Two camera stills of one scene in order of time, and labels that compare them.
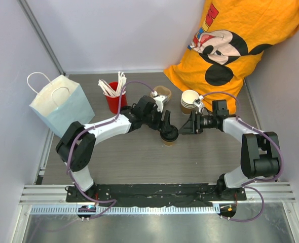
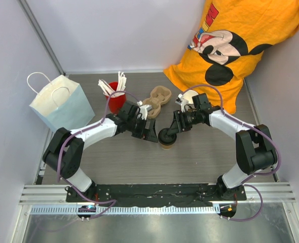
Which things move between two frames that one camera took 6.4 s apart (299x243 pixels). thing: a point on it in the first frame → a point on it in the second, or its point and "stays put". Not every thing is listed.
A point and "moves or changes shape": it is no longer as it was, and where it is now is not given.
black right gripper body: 207,122 → 187,119
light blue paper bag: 59,106 stays put
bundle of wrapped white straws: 109,91 stays put
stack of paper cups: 188,97 stays put
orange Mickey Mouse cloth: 230,38 stays put
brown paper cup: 169,143 moves or changes shape
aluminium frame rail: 24,6 stays put
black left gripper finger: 167,125 → 150,125
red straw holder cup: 113,102 stays put
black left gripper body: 153,119 → 139,130
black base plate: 159,194 stays put
